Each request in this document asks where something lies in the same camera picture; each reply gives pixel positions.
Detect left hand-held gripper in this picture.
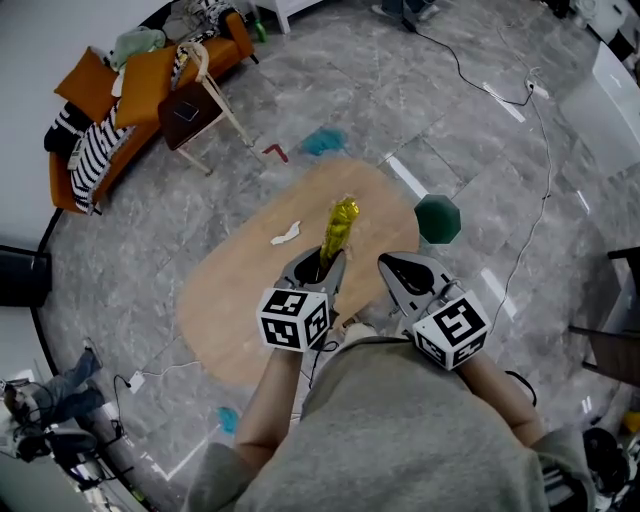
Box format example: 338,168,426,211
255,244,348,354

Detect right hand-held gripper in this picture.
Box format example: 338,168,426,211
377,250,493,372

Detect white tissue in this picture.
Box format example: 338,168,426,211
269,220,303,248

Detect yellow snack wrapper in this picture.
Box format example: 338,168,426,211
319,195,362,272

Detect green waste bin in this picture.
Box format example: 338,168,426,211
413,193,463,247

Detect person's right forearm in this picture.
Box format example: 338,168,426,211
458,349,546,452

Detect person's left forearm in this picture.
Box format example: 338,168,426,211
232,345,305,472

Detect oval wooden table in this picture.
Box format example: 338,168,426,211
176,158,422,387

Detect person's beige trousers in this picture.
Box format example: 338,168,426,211
341,319,381,346

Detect large teal cloth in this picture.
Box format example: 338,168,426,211
300,126,350,158

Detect person's grey shirt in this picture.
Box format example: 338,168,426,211
180,336,600,512

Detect small teal cloth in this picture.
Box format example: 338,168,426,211
215,405,243,437

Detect black phone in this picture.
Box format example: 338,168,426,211
172,99,201,123

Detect white tape corner mark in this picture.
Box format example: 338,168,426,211
148,423,222,482

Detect orange sofa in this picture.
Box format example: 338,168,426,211
43,9,261,217

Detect orange cushion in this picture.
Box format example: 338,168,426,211
113,43,202,132
53,45,122,125

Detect black white striped blanket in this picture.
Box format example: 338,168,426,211
66,106,137,215

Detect white cabinet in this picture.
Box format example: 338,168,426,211
256,0,322,36

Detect black white patterned throw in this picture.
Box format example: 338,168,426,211
167,0,236,90

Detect black white striped pillow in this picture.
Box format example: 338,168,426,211
43,101,95,157

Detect mint green cloth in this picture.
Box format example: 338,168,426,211
109,25,168,72

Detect grey oval backpack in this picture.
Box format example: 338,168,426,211
43,428,100,467

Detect right hand-held gripper camera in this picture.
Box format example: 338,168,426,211
434,279,464,304

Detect thin white adapter cable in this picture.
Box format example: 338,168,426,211
142,359,204,379

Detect black floor cable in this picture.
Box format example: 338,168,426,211
401,13,535,108

